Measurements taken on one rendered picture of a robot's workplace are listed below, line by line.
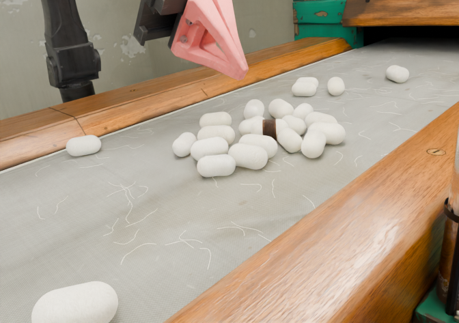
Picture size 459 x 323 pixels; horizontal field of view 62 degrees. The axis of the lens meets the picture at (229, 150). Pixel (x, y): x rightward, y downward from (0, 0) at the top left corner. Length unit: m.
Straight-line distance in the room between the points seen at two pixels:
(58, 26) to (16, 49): 1.69
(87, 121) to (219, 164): 0.21
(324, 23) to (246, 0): 1.18
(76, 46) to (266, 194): 0.53
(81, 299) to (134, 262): 0.05
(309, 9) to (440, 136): 0.63
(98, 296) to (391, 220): 0.15
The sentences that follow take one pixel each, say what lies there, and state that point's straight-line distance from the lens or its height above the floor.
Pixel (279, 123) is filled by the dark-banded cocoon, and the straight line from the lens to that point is 0.37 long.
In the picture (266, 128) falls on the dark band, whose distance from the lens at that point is 0.37.
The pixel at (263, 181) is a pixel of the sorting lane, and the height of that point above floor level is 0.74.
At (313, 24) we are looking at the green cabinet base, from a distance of 0.91.
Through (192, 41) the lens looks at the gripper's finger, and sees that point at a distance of 0.38.
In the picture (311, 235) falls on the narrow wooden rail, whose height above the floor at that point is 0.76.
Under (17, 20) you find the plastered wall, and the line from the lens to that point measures 2.43.
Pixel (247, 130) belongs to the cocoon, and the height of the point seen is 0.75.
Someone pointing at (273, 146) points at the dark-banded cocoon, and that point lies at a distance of 0.33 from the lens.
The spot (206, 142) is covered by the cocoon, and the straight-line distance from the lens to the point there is 0.34.
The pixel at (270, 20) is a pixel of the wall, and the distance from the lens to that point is 1.95.
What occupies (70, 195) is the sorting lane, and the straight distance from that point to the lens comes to 0.34.
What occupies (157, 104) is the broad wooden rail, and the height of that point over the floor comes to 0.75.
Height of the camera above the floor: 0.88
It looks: 23 degrees down
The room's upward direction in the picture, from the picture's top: 7 degrees counter-clockwise
